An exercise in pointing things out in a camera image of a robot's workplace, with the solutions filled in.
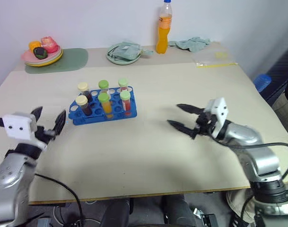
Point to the black striped shoe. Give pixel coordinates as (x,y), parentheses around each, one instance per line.
(240,222)

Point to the green placemat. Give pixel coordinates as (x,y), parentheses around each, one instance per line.
(73,60)

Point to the folded pale green pouch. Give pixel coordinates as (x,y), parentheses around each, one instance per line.
(126,52)

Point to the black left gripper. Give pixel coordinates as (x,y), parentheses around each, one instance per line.
(43,135)

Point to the dark rounded shape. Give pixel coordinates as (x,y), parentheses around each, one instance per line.
(178,210)
(115,212)

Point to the dark toy food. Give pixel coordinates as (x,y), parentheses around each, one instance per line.
(40,53)

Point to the green-capped orange liquid tube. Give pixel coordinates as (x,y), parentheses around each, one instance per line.
(103,97)

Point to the pale-green-capped red liquid tube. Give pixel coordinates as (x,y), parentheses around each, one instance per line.
(125,95)

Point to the stacked plates with toy food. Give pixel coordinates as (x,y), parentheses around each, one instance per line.
(55,60)

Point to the green-capped clear tube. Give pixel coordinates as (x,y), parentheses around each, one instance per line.
(103,84)

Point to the pink plate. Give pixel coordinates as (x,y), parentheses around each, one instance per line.
(28,56)

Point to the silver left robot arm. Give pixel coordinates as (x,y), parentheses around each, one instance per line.
(9,175)

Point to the pink toy cake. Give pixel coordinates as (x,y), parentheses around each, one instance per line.
(50,44)

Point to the blue test tube rack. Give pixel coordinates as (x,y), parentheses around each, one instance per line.
(87,121)

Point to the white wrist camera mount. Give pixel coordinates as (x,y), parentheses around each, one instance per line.
(17,124)
(218,107)

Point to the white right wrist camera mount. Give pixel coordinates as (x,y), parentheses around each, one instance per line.
(218,107)

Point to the orange soda bottle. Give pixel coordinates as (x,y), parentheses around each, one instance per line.
(162,40)

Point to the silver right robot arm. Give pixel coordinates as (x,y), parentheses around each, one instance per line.
(264,160)

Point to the yellow toy food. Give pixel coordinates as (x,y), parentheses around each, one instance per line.
(34,45)

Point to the blue ribbed cap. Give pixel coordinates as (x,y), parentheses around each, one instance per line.
(263,82)

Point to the pale green plate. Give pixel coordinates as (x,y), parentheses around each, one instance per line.
(115,60)

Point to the crumpled green cloth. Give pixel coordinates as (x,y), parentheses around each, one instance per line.
(193,45)

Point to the cream-capped dark liquid tube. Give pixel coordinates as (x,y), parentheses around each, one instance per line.
(82,87)
(81,100)

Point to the clear zip bag yellow strip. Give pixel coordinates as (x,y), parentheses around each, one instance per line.
(210,59)

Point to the black textured panel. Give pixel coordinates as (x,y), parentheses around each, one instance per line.
(281,66)

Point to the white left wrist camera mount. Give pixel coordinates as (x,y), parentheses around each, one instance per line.
(17,124)

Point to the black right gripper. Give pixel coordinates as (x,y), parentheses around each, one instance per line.
(203,123)

